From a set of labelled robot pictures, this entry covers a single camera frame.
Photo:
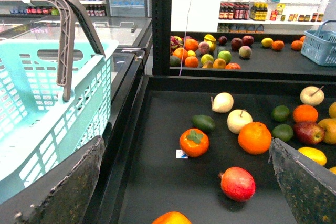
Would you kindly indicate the white pear with stem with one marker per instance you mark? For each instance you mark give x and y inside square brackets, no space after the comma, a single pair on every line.
[237,119]

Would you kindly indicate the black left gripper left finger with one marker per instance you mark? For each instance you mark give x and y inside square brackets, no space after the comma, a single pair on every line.
[63,194]

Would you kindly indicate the black shelf upright post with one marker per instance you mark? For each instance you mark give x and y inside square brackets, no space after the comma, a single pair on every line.
[161,32]

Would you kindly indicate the green lime front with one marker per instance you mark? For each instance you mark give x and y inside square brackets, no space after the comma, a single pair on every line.
[283,132]

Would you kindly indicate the yellow orange apple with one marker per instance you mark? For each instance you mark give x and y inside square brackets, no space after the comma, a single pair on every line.
[329,127]

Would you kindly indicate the white onion-shaped pear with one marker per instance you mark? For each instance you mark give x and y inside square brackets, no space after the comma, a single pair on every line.
[222,103]

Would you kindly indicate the large orange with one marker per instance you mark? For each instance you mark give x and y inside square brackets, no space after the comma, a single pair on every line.
[255,138]

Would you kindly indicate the orange persimmon with green leaf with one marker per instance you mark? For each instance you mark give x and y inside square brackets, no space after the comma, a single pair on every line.
[194,142]

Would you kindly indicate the green lime back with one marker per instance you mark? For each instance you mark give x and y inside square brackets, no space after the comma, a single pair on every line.
[280,113]

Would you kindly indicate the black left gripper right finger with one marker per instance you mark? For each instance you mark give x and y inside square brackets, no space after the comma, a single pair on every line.
[308,187]

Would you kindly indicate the grey basket handle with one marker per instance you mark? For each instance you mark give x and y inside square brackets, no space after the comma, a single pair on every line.
[70,11]

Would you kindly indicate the pile of fruit back shelf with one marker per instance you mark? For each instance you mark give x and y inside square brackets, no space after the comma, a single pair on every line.
[209,53]

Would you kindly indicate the white pear far right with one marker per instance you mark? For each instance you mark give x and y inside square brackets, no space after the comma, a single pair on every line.
[312,96]

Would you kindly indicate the teal plastic shopping basket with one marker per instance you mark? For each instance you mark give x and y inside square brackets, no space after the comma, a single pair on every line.
[38,129]

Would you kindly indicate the small white blue label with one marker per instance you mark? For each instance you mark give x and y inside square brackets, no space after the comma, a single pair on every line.
[180,154]

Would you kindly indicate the black fruit tray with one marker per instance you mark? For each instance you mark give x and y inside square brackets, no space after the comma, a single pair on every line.
[147,177]

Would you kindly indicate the green lime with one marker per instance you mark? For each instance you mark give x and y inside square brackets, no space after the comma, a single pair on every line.
[283,132]
[280,113]

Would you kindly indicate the orange fruit at bottom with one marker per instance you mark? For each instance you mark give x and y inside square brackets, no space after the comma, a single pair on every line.
[173,217]

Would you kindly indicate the small orange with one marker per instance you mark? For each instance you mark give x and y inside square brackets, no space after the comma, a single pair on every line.
[304,112]

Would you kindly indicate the yellow lemon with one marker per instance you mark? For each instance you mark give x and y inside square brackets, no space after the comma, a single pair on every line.
[314,154]

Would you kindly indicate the dark green avocado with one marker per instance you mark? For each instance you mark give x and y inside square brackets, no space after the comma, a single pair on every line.
[203,122]

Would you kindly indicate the blue plastic basket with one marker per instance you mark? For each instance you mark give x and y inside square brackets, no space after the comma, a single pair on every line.
[319,45]

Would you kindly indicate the red apple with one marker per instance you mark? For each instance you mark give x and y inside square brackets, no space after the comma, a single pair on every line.
[309,133]

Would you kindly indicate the red pomegranate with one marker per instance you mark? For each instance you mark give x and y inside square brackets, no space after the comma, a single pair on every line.
[237,184]

